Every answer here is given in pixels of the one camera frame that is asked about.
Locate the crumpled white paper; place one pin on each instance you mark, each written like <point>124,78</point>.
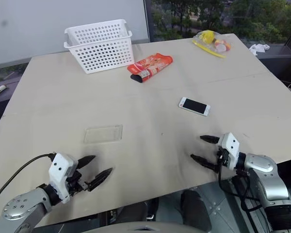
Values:
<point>258,48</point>

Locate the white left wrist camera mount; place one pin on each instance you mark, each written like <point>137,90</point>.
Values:
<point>60,174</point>

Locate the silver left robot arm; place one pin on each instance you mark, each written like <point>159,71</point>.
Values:
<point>24,206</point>

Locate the white smartphone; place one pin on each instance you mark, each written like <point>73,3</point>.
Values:
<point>194,106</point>

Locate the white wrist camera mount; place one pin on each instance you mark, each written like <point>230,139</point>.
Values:
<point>229,150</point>
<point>60,174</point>

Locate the dark rounded robot foot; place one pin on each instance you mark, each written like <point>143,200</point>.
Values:
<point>195,208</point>

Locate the orange snack bag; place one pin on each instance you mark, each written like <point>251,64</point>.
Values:
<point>150,66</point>

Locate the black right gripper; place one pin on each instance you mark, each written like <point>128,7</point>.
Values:
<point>221,157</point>

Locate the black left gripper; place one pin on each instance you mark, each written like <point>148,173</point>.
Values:
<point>75,183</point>

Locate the white perforated plastic basket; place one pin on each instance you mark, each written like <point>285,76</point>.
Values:
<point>100,46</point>

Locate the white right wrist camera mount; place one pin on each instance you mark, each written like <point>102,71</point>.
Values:
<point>229,150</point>

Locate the silver robot torso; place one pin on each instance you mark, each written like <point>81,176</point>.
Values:
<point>135,227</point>

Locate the clear bag of toys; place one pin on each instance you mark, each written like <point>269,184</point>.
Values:
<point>212,41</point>

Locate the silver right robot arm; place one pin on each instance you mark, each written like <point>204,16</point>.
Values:
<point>269,184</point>

